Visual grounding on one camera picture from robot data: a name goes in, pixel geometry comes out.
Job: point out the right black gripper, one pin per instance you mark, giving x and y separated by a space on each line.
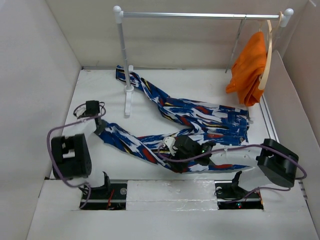
177 168

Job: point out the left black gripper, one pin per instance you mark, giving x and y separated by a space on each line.
101 128

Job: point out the blue white red patterned trousers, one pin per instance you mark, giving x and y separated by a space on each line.
205 122

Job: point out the grey metal hanger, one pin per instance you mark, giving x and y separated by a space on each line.
240 27

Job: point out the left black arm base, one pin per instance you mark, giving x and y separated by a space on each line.
110 198

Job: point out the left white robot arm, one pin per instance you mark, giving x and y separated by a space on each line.
67 144

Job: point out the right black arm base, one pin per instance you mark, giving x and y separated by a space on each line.
231 197

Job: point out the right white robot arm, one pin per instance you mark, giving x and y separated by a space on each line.
257 165

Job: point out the orange garment on hanger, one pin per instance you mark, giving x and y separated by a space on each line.
247 69

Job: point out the white clothes rack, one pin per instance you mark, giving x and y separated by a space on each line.
283 18

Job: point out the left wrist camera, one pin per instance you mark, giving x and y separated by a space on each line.
79 110

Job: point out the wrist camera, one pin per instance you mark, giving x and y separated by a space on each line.
169 142
79 110

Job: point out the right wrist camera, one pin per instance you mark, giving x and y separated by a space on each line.
169 142

